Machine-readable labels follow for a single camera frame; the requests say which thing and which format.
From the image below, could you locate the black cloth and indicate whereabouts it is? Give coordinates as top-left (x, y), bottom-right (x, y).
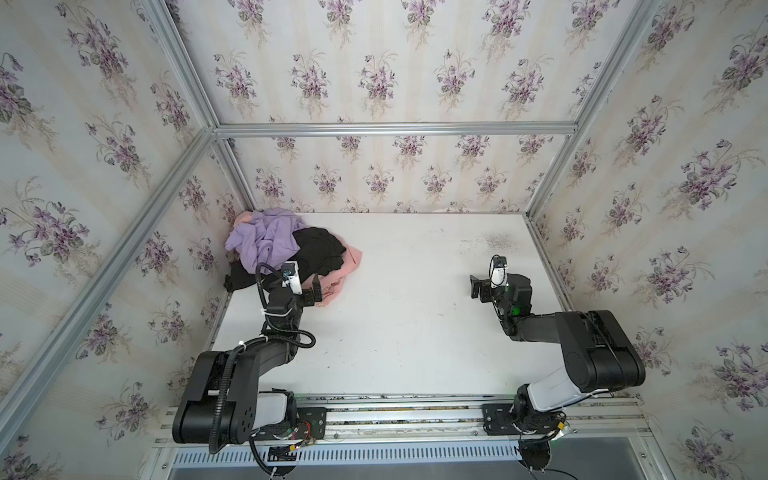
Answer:
top-left (224, 227), bottom-right (362, 302)

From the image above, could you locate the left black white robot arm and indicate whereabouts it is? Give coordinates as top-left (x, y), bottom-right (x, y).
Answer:
top-left (171, 277), bottom-right (322, 454)

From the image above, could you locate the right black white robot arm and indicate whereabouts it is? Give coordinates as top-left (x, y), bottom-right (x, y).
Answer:
top-left (470, 273), bottom-right (646, 441)

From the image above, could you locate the pink cloth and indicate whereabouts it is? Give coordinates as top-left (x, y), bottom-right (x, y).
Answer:
top-left (224, 208), bottom-right (363, 306)

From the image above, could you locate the purple cloth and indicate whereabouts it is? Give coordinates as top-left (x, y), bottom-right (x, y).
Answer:
top-left (224, 208), bottom-right (308, 274)

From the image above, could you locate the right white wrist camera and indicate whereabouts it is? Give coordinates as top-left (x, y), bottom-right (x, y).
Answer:
top-left (489, 254), bottom-right (508, 288)

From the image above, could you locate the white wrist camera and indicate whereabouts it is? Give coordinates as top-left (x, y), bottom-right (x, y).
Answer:
top-left (280, 261), bottom-right (303, 295)
top-left (489, 254), bottom-right (508, 288)

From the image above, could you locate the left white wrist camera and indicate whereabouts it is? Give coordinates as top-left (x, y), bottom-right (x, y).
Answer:
top-left (280, 261), bottom-right (303, 295)

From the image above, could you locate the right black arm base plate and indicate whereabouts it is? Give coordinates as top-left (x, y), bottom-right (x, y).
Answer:
top-left (481, 403), bottom-right (566, 436)

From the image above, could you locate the aluminium mounting rail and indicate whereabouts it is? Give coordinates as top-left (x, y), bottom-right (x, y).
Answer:
top-left (152, 392), bottom-right (652, 448)

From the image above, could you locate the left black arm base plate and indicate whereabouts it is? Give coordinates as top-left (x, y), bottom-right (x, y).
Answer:
top-left (256, 407), bottom-right (328, 441)

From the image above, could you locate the white slotted cable duct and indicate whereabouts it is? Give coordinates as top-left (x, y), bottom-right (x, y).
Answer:
top-left (172, 440), bottom-right (522, 469)

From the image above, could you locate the aluminium frame enclosure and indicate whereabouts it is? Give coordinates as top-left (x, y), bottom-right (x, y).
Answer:
top-left (0, 0), bottom-right (768, 480)

